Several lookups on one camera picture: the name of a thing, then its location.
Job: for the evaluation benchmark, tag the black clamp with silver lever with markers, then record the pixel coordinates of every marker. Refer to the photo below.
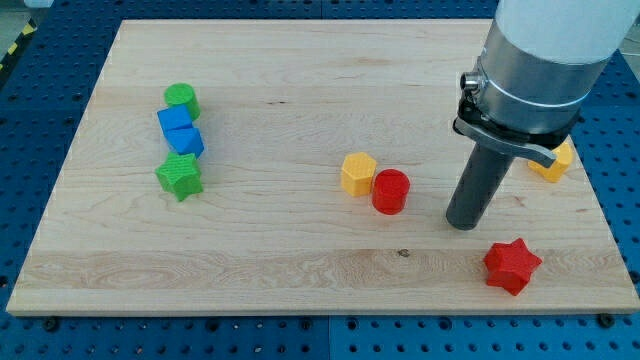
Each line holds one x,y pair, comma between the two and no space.
472,123

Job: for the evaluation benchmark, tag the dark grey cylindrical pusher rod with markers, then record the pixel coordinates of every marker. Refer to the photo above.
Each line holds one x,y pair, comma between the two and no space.
482,176

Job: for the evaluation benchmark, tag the red star block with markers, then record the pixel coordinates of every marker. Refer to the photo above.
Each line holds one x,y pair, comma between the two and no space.
510,266

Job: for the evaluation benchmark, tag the yellow block behind arm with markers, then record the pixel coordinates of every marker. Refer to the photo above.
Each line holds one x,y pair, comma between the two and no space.
564,158

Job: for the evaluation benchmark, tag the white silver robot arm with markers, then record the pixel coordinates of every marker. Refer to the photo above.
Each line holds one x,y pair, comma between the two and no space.
538,64

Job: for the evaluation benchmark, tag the light wooden board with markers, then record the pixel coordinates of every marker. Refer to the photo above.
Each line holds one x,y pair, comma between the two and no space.
273,232

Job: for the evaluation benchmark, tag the green star block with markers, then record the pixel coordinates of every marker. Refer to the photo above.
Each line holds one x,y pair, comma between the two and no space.
180,175

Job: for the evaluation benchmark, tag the red cylinder block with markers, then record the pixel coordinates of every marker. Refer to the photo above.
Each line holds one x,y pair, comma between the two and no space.
391,188

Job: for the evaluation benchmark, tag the yellow hexagon block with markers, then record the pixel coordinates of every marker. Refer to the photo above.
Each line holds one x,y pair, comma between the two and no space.
357,173

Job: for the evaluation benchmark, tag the blue triangular block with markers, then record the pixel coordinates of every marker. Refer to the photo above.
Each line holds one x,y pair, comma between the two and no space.
185,141

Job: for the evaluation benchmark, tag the blue cube block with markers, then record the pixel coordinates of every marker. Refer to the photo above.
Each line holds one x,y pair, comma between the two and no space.
174,118

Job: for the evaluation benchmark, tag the green cylinder block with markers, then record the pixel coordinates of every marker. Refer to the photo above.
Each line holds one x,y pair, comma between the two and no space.
179,94

